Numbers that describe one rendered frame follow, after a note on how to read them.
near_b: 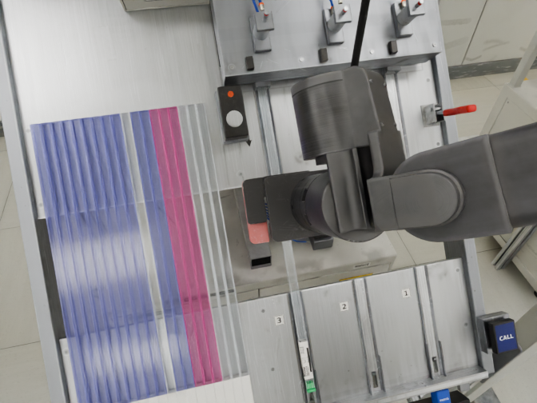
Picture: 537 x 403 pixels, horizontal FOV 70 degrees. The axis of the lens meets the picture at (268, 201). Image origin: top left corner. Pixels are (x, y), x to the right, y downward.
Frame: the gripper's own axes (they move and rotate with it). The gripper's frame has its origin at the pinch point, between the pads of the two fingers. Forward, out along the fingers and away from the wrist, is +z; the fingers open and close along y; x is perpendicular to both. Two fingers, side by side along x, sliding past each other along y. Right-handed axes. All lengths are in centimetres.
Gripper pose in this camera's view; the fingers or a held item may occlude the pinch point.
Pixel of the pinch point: (296, 201)
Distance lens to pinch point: 47.9
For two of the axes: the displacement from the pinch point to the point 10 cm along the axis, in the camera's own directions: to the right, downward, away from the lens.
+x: 1.4, 9.9, 0.3
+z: -1.6, 0.0, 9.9
